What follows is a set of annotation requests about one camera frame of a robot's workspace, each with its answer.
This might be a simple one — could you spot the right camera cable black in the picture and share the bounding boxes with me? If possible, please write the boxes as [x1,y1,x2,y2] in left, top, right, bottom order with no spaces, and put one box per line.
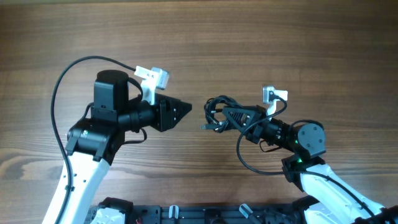
[236,95,379,224]

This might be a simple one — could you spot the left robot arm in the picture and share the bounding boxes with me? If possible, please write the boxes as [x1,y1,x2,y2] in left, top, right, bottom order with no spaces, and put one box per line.
[43,67,192,223]

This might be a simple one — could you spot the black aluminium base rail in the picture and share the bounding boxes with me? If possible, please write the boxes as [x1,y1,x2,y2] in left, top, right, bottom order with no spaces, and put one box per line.
[109,204,304,224]

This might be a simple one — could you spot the camera cable black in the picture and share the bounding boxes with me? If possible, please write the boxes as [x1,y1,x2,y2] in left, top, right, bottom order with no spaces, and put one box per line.
[236,95,379,224]
[50,55,137,224]

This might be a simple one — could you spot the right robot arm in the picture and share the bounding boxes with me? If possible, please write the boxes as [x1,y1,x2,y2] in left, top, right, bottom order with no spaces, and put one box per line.
[222,106,397,223]

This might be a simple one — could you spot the left camera cable black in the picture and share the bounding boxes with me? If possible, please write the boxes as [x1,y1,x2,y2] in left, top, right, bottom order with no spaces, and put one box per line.
[50,55,137,224]

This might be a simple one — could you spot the black USB cable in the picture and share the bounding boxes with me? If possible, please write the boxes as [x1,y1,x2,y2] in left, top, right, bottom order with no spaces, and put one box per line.
[200,95,244,134]

